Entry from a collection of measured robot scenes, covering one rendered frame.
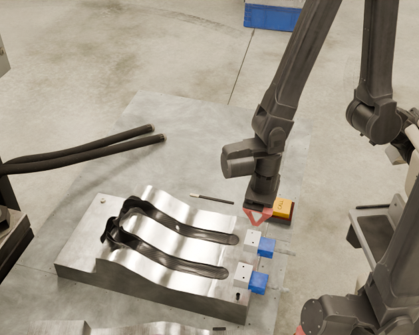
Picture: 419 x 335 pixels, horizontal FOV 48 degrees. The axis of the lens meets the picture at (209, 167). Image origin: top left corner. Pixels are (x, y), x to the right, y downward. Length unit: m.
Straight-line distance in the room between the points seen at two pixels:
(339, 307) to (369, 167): 2.18
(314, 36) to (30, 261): 0.92
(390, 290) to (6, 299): 0.93
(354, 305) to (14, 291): 0.86
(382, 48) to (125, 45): 3.13
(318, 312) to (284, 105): 0.40
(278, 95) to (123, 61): 2.88
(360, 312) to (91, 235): 0.77
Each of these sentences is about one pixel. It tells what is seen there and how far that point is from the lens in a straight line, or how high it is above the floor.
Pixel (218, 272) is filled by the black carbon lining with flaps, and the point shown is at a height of 0.88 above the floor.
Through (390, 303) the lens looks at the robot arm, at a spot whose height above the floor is 1.26.
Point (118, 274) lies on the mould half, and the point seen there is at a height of 0.88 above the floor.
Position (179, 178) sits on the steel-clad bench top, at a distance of 1.50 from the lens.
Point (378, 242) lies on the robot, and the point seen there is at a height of 1.04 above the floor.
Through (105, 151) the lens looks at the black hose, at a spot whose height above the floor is 0.88.
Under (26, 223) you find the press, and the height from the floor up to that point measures 0.76.
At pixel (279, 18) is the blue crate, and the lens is 4.17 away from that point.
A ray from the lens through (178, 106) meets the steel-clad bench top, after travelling 1.81.
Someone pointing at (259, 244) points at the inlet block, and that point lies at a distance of 1.20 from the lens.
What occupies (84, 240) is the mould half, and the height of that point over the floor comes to 0.86.
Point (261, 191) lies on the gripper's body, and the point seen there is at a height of 1.11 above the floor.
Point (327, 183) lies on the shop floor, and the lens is 2.72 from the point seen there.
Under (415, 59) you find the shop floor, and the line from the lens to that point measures 4.12.
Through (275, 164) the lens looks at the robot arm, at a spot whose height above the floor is 1.19.
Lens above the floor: 1.84
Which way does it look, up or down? 43 degrees down
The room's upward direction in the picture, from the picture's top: 1 degrees clockwise
